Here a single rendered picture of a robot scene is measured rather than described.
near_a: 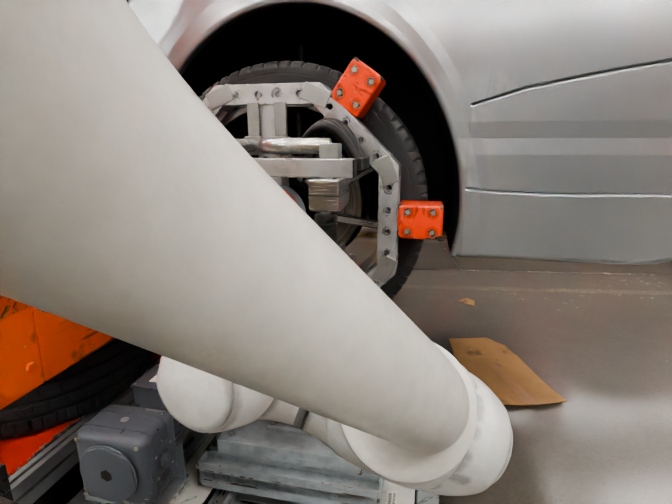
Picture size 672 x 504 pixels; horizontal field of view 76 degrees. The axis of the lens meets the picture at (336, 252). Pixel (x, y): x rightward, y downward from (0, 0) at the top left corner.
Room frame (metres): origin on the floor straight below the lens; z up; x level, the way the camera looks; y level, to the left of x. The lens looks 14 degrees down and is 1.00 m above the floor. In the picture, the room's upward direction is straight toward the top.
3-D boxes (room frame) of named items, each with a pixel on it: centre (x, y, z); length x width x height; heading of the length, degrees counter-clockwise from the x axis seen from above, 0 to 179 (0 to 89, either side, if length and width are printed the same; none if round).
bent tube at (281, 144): (0.80, 0.06, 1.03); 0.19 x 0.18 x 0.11; 168
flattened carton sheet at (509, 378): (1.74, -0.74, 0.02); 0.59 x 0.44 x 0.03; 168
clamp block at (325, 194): (0.71, 0.01, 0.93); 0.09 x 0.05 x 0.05; 168
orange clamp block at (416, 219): (0.88, -0.18, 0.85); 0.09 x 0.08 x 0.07; 78
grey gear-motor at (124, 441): (0.97, 0.44, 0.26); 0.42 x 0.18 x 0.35; 168
